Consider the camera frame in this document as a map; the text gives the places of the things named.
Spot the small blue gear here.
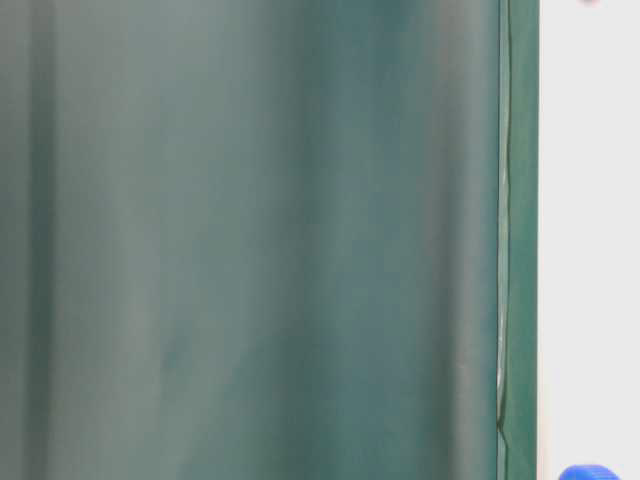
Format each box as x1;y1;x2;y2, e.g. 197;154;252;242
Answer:
559;464;620;480

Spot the green cloth table cover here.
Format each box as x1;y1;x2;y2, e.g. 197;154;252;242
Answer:
1;0;540;479

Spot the white rectangular board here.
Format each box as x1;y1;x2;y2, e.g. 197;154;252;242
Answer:
538;1;639;479

